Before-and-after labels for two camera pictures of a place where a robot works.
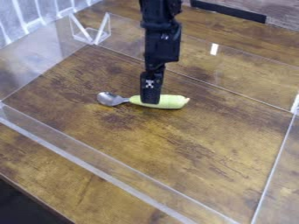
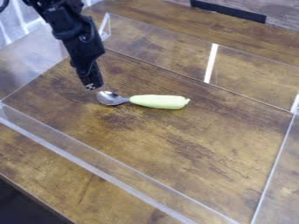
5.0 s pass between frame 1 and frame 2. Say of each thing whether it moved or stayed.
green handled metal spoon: stayed
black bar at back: stayed
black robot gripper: moved
